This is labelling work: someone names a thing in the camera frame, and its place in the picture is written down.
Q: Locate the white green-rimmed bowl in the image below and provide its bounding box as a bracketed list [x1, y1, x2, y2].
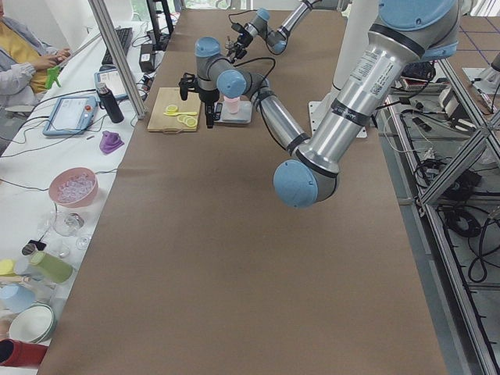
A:
[9, 304, 56, 343]

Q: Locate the light blue cup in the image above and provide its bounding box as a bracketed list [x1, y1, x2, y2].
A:
[1, 284, 36, 313]

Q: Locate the clear glass sauce bottle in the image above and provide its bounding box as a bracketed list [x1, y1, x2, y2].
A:
[225, 36, 235, 56]

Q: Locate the black keyboard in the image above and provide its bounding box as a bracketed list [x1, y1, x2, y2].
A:
[102, 27, 133, 65]

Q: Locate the yellow plastic knife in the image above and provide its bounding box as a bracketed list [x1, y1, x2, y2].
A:
[163, 111, 198, 116]

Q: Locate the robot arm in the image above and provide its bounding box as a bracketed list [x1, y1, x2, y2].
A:
[225, 1, 352, 63]
[191, 1, 465, 208]

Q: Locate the wine glass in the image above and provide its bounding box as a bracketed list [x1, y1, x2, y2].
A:
[52, 212, 91, 251]

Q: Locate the black thermos bottle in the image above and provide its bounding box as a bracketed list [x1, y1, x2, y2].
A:
[96, 82, 124, 123]

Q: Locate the bamboo cutting board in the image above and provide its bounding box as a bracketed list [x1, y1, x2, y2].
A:
[147, 87, 201, 134]

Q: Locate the purple cloth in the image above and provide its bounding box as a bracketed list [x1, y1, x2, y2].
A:
[99, 130, 124, 155]

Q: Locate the teach pendant lower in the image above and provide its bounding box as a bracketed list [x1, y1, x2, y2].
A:
[42, 96, 98, 137]

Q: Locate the teach pendant upper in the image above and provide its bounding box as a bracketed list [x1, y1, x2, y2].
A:
[94, 69, 128, 100]

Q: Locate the pink plastic cup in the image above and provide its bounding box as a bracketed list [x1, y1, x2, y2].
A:
[223, 96, 241, 115]

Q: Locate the seated person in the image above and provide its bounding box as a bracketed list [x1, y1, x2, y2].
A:
[1, 12, 71, 108]

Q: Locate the pink bowl with ice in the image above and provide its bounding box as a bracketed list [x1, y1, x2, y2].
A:
[48, 167, 98, 208]

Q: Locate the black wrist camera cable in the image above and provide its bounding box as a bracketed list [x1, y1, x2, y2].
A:
[212, 57, 277, 114]

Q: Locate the green tumbler cup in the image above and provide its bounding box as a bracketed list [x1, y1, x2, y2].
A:
[29, 251, 73, 284]

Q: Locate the aluminium frame post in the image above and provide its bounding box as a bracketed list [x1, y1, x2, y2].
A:
[88, 0, 146, 120]

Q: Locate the teach pendant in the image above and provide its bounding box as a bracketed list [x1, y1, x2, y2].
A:
[42, 96, 98, 137]
[94, 69, 128, 100]

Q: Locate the silver digital kitchen scale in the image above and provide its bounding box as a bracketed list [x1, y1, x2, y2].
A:
[216, 101, 253, 125]

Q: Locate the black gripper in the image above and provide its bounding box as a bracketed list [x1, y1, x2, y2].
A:
[229, 30, 253, 63]
[198, 88, 219, 129]

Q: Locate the red cup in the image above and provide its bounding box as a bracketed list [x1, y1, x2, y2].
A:
[1, 339, 48, 369]

